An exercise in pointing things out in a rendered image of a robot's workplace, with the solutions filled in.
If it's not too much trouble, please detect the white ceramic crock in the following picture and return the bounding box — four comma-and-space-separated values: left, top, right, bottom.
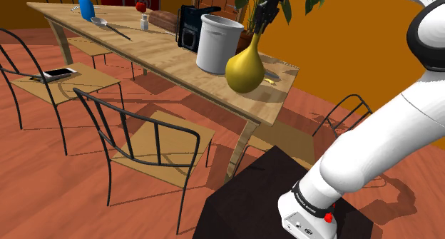
195, 14, 245, 76

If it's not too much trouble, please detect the grey knife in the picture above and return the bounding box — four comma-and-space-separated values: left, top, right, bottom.
263, 68, 282, 81

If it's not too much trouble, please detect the yellow round long-necked vase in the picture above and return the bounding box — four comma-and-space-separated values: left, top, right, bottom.
225, 31, 267, 94

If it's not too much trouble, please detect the black portable radio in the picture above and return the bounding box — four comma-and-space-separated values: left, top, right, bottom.
176, 4, 222, 54

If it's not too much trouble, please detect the brown bread loaf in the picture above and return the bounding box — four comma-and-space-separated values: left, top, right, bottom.
148, 9, 180, 34

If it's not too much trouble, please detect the long wooden dining table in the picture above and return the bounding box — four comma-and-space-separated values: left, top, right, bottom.
26, 1, 300, 184

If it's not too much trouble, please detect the black metal wooden-seat chair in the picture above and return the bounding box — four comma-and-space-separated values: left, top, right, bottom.
65, 36, 148, 82
72, 87, 217, 236
0, 27, 126, 157
232, 93, 374, 178

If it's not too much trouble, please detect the silver ladle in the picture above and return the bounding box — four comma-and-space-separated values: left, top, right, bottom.
90, 16, 133, 42

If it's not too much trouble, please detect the blue bottle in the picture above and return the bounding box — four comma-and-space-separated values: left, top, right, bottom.
77, 0, 96, 22

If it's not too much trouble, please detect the dark robot stand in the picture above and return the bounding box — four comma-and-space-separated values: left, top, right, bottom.
192, 145, 375, 239

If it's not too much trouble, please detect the white smartphone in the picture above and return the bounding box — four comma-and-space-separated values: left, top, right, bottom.
42, 66, 78, 81

